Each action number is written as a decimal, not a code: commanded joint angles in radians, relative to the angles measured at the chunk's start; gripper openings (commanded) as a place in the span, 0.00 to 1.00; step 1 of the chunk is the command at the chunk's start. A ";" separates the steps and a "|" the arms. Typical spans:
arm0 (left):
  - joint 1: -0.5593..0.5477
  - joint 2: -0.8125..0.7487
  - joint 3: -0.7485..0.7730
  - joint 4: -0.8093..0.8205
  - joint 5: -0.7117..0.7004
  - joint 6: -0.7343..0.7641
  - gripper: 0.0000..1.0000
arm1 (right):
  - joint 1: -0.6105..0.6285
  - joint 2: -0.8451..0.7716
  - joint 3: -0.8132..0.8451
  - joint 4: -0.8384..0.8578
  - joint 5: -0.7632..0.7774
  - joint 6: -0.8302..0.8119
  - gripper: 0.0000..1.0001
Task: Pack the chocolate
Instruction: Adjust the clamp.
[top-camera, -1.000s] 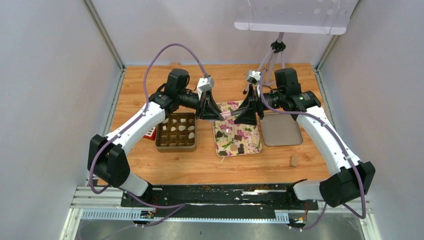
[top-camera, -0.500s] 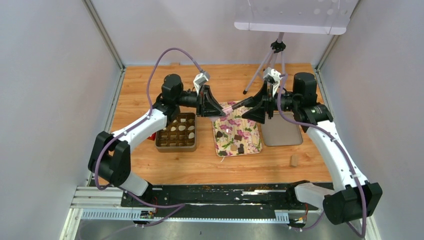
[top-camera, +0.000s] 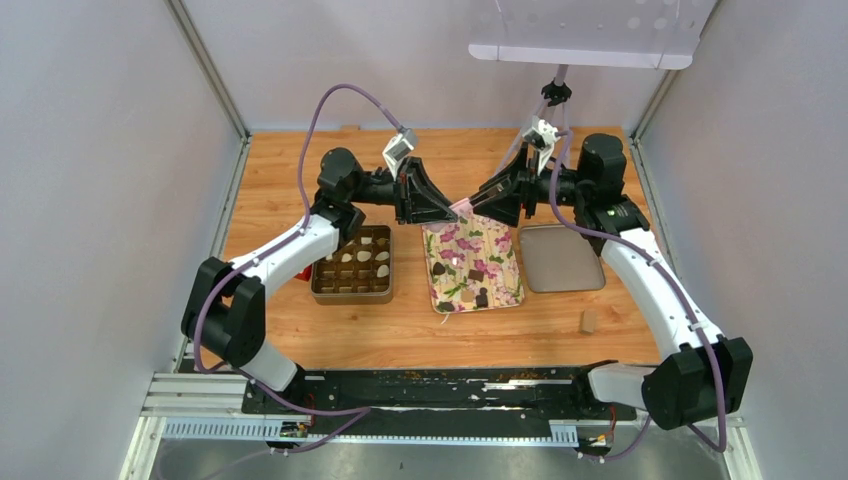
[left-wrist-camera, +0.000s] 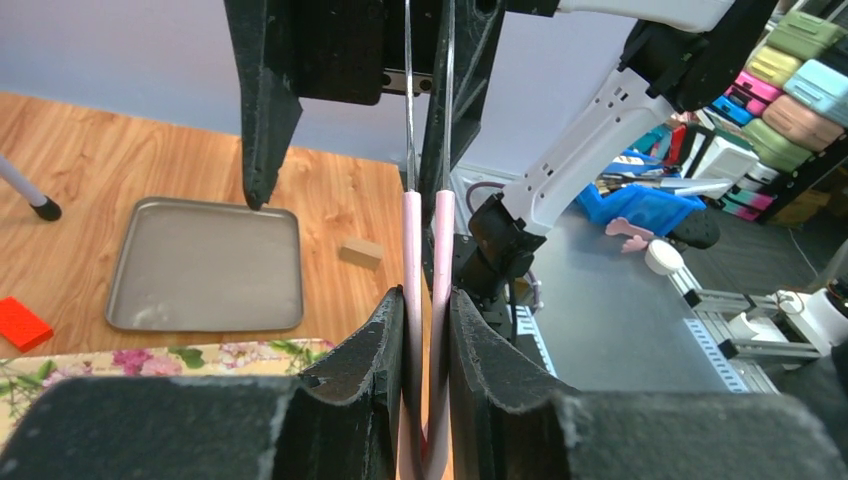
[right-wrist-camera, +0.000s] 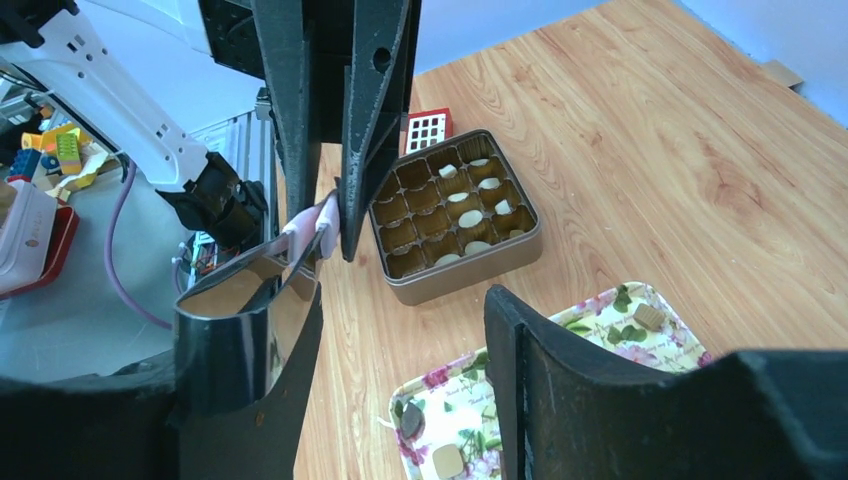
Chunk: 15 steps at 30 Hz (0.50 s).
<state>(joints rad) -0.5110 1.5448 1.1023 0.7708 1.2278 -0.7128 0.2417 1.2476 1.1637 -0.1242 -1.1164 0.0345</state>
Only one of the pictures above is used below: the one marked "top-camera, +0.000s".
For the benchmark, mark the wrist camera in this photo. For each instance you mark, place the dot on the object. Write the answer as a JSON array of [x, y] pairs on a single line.
[[398, 148], [542, 137]]

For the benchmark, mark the gold chocolate tin box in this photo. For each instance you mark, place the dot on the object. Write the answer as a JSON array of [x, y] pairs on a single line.
[[340, 279]]

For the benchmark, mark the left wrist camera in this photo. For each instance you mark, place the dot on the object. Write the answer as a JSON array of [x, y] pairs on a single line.
[[398, 148]]

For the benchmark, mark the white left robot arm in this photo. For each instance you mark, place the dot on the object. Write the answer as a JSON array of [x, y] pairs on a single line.
[[226, 308]]

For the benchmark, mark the red white grid object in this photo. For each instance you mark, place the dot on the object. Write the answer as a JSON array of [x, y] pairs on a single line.
[[305, 274]]

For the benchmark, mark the white overhead light panel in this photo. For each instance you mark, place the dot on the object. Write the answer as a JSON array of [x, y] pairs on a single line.
[[650, 34]]

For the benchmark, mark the floral patterned tray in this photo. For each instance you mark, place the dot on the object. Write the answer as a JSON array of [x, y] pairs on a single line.
[[472, 243]]

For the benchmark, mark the pink silicone tongs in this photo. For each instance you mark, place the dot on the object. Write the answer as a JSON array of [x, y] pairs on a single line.
[[469, 206]]

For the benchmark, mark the brown rectangular chocolate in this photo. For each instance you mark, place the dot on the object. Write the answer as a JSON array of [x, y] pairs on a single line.
[[476, 275]]

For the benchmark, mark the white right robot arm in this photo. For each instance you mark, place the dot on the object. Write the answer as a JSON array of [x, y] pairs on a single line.
[[702, 373]]

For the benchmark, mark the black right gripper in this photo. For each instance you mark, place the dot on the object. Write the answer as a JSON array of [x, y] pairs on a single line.
[[503, 205]]

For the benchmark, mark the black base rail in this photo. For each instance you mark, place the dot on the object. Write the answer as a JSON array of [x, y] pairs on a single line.
[[529, 406]]

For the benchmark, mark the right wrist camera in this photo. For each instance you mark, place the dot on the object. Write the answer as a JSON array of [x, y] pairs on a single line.
[[542, 137]]

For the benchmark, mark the small wooden block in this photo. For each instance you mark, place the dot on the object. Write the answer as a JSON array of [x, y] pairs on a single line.
[[588, 322]]

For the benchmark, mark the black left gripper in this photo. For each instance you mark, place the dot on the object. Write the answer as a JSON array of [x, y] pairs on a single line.
[[420, 207]]

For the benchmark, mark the dark ridged square chocolate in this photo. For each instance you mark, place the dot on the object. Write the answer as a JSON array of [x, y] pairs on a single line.
[[481, 299]]

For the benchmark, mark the white tripod stand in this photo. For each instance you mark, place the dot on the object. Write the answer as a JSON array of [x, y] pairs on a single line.
[[557, 94]]

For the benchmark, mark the grey metal tin lid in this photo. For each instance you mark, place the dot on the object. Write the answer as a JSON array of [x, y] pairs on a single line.
[[557, 259]]

